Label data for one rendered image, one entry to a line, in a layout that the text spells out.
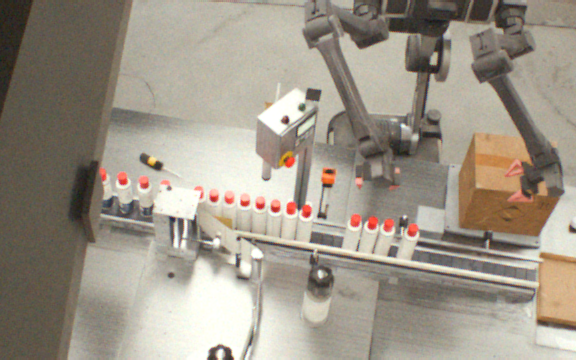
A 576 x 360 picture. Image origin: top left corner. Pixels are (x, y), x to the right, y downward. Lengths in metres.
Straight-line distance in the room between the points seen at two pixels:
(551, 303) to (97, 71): 3.01
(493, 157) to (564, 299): 0.57
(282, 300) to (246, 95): 1.82
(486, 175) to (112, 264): 1.33
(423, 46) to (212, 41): 1.84
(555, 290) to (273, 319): 1.02
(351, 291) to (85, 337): 0.91
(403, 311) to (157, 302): 0.84
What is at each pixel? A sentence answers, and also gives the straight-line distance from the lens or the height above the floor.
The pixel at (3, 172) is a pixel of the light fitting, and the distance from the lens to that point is 0.31.
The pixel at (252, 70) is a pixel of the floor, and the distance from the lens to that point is 4.79.
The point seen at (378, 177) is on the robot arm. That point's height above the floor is 1.41.
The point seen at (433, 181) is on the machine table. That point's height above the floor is 0.83.
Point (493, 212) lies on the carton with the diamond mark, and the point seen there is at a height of 0.98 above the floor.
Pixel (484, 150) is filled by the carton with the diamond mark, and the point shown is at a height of 1.12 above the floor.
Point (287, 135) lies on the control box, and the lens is 2.73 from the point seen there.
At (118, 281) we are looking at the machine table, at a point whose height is 0.83.
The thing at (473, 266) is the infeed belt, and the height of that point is 0.88.
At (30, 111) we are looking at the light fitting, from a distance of 0.33.
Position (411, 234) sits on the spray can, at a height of 1.07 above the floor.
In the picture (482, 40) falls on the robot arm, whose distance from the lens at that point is 2.79.
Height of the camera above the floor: 3.64
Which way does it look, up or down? 56 degrees down
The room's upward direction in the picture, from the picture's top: 6 degrees clockwise
